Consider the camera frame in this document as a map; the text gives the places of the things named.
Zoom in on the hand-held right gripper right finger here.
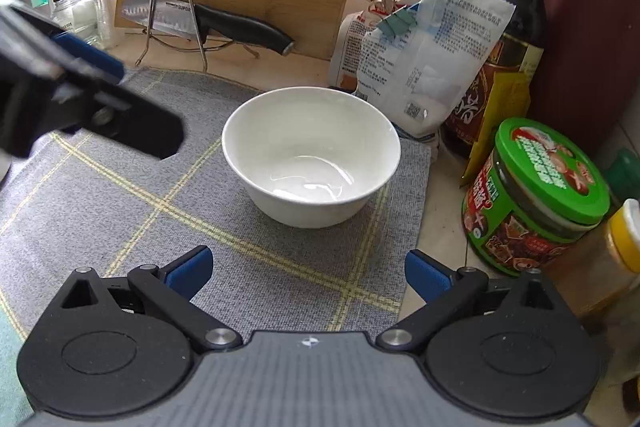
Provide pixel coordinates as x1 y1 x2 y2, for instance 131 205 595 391
376 249 556 353

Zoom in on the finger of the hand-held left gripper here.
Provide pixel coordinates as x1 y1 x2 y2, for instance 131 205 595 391
50 77 185 160
50 32 126 84

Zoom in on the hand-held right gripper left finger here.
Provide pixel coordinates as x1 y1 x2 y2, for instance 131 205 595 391
60 245 243 353

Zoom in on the white floral bowl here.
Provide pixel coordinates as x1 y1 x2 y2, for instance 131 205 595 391
221 87 402 229

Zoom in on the glass jar green lid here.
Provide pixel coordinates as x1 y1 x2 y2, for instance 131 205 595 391
50 0 101 48

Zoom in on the grey teal checkered towel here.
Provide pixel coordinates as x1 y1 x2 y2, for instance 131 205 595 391
0 67 432 427

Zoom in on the green round seasoning can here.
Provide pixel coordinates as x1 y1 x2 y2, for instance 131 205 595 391
461 118 612 278

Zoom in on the yellow-lid spice jar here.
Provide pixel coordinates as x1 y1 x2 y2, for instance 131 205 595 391
550 198 640 318

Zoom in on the yellow seasoning packet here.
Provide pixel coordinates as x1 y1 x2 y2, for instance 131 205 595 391
460 72 531 188

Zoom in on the white printed plastic bag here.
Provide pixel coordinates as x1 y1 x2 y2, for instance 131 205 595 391
357 0 516 140

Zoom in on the orange white food bag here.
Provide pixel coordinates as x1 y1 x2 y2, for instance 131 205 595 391
330 4 401 92

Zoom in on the green plastic container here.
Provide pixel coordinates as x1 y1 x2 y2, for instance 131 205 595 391
602 149 640 208

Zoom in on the teal binder clip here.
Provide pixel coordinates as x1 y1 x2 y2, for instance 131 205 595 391
375 6 421 36

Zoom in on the dark red knife block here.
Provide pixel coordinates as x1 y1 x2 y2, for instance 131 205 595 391
530 0 640 158

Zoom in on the black-handled kitchen knife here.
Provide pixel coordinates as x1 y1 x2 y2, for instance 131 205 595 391
120 0 296 56

